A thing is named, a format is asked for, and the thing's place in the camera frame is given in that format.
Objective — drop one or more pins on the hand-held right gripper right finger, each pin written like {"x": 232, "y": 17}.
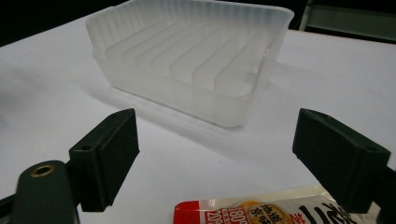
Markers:
{"x": 336, "y": 161}

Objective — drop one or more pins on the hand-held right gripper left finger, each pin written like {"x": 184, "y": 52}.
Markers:
{"x": 106, "y": 161}

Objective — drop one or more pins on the grey-green metal frame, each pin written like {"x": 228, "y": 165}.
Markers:
{"x": 351, "y": 20}

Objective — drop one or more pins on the clear red-labelled snack packet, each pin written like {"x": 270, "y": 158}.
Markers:
{"x": 267, "y": 210}

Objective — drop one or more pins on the translucent ridged plastic box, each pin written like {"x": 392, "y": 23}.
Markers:
{"x": 190, "y": 62}

